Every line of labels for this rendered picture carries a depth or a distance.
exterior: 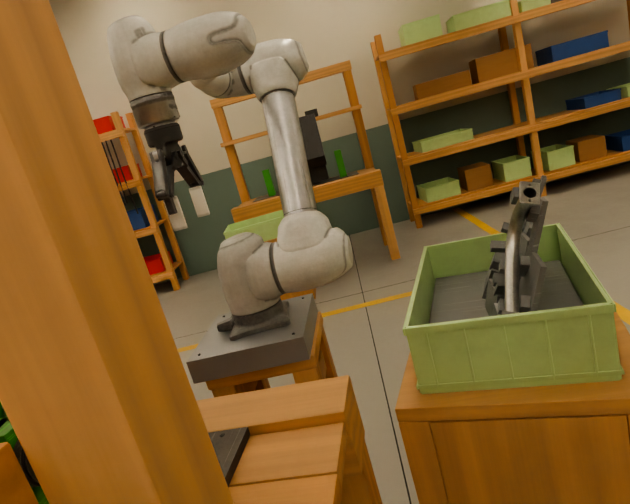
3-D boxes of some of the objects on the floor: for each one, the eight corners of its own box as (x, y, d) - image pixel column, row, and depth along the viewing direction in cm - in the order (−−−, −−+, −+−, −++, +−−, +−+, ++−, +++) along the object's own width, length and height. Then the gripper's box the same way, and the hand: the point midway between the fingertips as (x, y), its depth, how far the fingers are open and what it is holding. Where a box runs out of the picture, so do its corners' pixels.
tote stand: (466, 478, 189) (424, 292, 171) (620, 479, 169) (591, 269, 151) (460, 667, 128) (394, 409, 110) (700, 702, 108) (667, 396, 90)
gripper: (148, 122, 90) (186, 232, 95) (198, 119, 114) (226, 207, 119) (113, 133, 91) (152, 240, 97) (169, 128, 115) (198, 214, 120)
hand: (191, 217), depth 107 cm, fingers open, 13 cm apart
